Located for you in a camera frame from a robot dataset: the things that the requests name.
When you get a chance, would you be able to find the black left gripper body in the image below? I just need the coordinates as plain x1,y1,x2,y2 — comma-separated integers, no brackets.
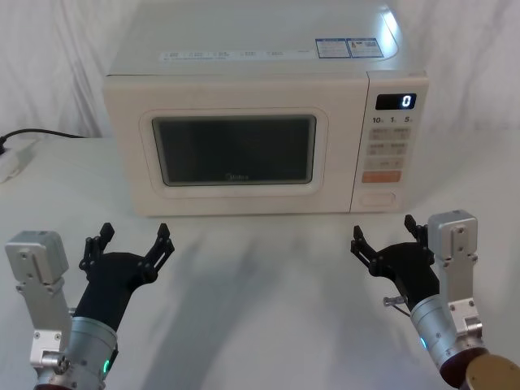
75,251,158,332

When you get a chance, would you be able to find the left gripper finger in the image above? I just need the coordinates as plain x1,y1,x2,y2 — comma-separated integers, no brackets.
137,222,176,282
79,222,116,275

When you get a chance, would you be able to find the cream microwave oven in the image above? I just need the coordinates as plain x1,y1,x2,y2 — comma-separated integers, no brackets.
101,0,431,219

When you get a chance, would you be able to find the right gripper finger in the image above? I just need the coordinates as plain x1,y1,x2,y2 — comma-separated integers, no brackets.
404,214,436,256
349,225,388,275

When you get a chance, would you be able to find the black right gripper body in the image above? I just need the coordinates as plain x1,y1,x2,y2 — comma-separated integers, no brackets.
370,242,442,313

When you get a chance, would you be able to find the black power cable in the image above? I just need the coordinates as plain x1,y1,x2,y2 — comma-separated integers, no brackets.
0,128,89,142

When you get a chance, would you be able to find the thin cable with silver plug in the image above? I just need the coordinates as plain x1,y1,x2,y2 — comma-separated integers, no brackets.
382,296,414,319

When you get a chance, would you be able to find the white power strip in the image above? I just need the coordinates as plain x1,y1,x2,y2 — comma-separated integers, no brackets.
0,140,40,184

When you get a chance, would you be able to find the white curtain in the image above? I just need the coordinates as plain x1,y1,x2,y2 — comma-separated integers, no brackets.
0,0,520,141

